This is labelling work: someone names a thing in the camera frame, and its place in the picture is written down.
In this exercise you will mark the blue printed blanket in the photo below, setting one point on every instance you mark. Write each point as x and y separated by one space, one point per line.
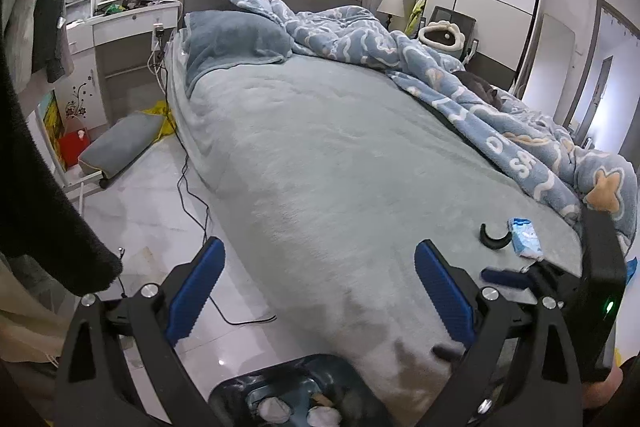
425 67

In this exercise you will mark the black curved plastic piece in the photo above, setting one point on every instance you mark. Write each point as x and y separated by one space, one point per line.
492 244

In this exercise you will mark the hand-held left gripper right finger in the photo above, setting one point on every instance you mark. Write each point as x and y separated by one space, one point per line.
442 294

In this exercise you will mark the white cat bed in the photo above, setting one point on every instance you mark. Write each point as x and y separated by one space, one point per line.
442 38

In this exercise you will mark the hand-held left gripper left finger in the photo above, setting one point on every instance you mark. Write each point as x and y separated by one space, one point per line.
192 294

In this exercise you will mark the brown cardboard tube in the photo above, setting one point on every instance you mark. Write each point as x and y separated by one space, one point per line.
322 402

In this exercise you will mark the black framed panel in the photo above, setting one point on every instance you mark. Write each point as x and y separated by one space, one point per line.
462 19

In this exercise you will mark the grey door frame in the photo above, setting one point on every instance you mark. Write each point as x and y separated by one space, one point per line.
597 57

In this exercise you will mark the white vanity desk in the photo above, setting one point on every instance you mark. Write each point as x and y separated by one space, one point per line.
125 24

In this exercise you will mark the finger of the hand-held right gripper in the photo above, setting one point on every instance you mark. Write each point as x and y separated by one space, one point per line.
505 278

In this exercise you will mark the yellow cloth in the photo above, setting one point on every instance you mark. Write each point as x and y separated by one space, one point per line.
160 119

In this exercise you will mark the blue fleece pillow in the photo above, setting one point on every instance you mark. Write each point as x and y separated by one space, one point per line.
230 42

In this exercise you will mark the white wardrobe with black frame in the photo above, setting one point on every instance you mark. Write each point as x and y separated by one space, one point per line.
480 2

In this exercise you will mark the white tissue ball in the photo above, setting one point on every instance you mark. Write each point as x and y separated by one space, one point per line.
272 411

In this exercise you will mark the blue tissue packet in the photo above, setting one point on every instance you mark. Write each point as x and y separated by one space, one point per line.
525 239

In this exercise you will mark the yellow painting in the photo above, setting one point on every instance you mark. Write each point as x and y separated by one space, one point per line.
51 122

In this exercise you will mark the red box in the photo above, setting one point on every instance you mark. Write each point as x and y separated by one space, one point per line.
72 149

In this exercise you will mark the person's right hand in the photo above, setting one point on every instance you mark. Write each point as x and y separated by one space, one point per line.
607 389

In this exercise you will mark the beige cloth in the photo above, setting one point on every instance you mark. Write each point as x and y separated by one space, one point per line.
25 322

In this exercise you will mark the dark grey cat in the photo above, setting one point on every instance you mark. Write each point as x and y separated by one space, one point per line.
477 87

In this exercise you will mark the bed with grey-green sheet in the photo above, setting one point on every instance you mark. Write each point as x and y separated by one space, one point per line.
320 167

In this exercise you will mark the grey floor pillow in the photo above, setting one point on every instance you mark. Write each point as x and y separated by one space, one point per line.
120 144

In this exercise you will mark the dark plastic trash bin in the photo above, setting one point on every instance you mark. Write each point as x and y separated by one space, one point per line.
235 397

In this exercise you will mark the dark hanging garment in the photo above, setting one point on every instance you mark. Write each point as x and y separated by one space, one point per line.
40 207

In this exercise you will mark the yellow-green cloth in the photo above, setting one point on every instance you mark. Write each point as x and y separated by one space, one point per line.
415 14

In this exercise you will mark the white table lamp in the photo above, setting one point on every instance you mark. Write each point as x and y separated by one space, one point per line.
391 7

